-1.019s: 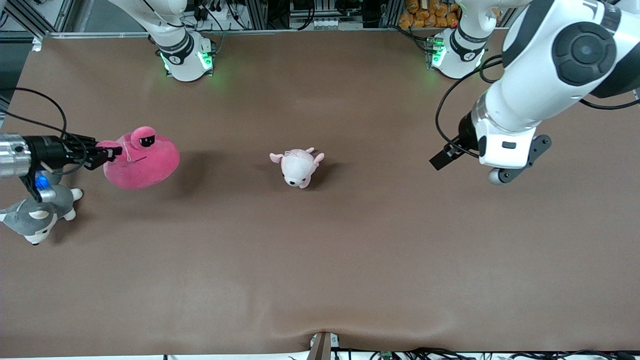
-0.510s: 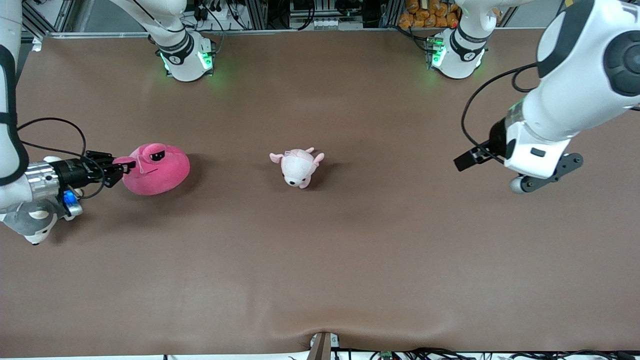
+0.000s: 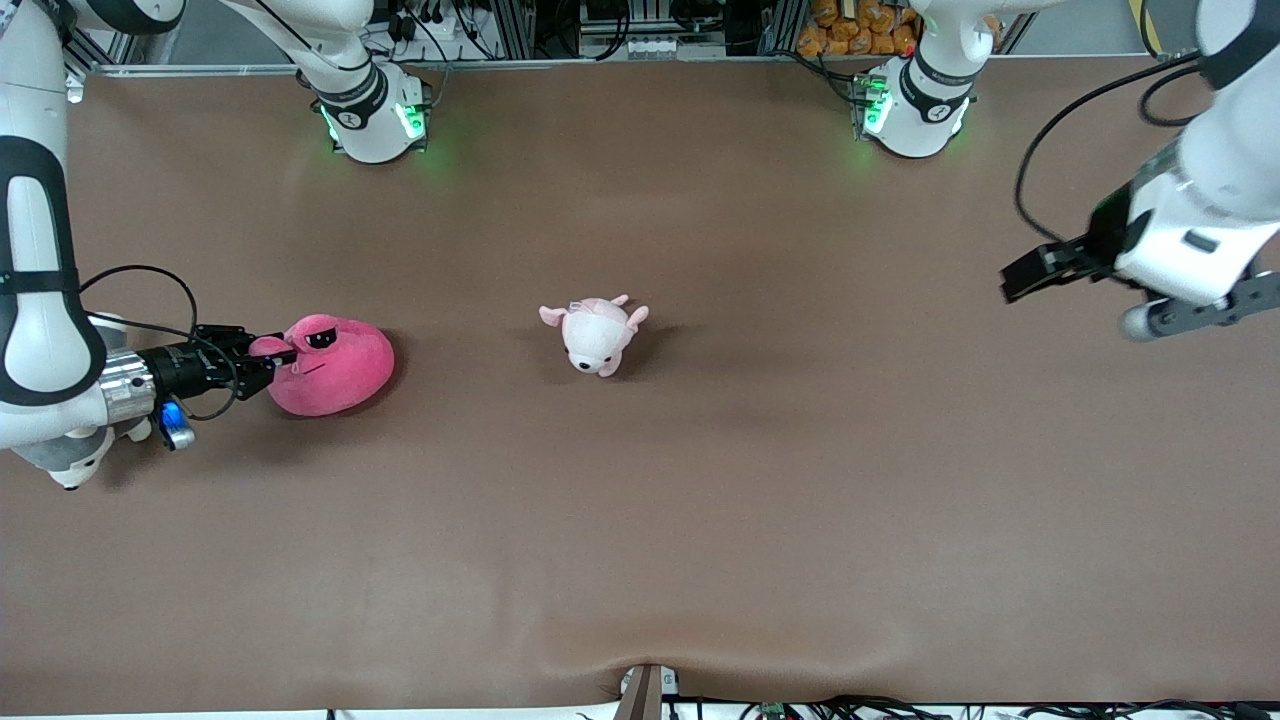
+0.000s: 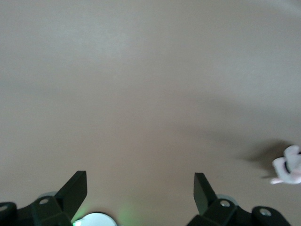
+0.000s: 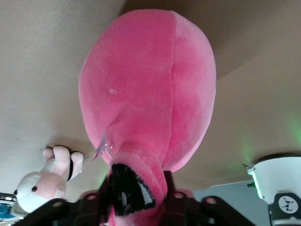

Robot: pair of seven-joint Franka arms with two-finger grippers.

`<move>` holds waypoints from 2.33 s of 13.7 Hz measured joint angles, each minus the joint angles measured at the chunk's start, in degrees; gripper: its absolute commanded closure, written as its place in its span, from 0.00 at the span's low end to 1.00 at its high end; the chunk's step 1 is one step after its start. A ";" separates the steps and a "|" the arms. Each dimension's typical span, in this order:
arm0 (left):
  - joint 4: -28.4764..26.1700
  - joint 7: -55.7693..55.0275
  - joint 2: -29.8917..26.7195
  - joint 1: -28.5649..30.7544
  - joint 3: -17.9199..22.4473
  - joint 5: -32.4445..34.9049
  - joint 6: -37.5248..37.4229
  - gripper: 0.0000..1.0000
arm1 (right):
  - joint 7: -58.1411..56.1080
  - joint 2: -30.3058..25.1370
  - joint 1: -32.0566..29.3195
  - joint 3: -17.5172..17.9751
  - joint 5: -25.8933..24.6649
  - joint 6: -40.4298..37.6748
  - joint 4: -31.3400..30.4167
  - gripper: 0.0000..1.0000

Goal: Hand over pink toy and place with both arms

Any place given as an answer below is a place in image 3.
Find pale pink white plush animal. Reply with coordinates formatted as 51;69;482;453
538;294;651;379

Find round hot pink plush toy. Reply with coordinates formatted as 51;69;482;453
248;313;396;418

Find brown table mat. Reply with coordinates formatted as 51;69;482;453
0;55;1280;717

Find aluminium frame profile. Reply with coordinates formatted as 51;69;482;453
60;0;153;79

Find grey white husky plush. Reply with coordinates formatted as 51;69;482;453
10;313;157;491

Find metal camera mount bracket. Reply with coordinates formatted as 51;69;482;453
612;662;681;720

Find bundle of black cables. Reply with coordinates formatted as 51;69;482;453
690;694;1280;720

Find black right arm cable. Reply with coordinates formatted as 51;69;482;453
78;264;243;422

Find pile of orange plush toys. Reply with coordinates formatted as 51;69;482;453
796;0;921;58

